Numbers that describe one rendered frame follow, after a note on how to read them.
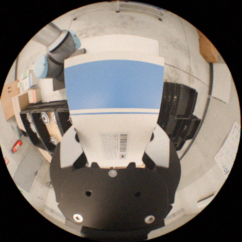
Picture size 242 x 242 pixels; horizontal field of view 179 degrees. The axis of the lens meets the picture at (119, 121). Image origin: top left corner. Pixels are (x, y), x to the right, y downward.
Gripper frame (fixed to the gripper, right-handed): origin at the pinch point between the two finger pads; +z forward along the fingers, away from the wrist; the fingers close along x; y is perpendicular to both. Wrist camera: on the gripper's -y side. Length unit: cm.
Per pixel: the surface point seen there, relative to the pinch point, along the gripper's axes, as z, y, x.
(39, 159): 70, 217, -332
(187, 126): 56, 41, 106
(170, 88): 72, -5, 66
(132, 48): 41, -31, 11
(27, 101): 32, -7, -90
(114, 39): 41, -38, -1
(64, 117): 22.3, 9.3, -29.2
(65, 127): 20.6, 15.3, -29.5
